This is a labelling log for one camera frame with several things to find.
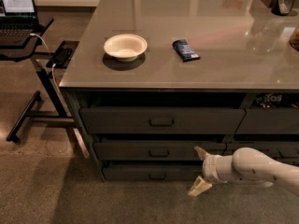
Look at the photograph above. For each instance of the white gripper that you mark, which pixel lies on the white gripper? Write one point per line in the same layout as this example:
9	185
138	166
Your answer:
209	169

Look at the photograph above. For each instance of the grey drawer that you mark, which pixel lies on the grey drawer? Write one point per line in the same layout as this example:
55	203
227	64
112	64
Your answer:
161	120
286	152
270	121
142	173
154	150

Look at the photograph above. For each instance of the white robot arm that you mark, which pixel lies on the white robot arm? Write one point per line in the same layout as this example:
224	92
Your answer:
246	166

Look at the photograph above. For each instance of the chips bag in drawer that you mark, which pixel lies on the chips bag in drawer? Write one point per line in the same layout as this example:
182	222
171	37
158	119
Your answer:
271	100

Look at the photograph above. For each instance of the grey drawer cabinet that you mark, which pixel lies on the grey drawer cabinet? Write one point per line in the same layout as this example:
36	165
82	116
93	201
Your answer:
154	80

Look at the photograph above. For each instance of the blue snack packet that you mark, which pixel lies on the blue snack packet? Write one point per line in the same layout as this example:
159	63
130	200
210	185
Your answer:
184	50

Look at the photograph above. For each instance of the white bowl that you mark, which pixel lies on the white bowl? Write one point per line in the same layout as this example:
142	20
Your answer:
125	48

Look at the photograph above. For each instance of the brown round object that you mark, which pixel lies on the brown round object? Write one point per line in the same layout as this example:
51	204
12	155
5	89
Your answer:
294	39

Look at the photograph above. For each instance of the black power adapter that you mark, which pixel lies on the black power adapter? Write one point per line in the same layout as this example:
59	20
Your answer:
61	55

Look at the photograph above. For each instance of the black laptop stand table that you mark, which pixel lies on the black laptop stand table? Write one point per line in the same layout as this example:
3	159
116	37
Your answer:
28	51

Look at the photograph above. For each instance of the dark glass jar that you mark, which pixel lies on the dark glass jar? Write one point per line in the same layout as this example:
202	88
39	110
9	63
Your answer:
285	0

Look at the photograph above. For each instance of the black laptop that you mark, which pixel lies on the black laptop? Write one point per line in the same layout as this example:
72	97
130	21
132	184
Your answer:
18	19

